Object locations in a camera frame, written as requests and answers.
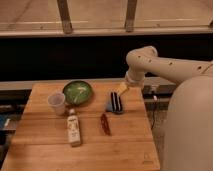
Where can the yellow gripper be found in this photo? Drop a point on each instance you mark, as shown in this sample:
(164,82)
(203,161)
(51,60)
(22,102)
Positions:
(122,88)

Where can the white ceramic cup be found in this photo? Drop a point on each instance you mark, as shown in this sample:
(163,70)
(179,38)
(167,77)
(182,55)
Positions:
(57,102)

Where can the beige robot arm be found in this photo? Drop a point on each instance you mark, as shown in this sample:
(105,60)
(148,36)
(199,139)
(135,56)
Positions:
(188,141)

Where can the green ceramic bowl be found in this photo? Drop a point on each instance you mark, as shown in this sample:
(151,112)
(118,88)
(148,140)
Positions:
(77,92)

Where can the white plastic bottle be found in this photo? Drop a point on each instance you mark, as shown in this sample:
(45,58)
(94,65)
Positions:
(73,129)

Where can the right wooden post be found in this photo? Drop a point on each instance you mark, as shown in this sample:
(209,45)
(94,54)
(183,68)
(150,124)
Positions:
(130,15)

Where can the wooden post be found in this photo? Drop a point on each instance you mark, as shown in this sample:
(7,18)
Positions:
(64,15)
(130,15)

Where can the left wooden post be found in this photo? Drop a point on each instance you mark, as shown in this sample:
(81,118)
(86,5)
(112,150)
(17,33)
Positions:
(64,15)

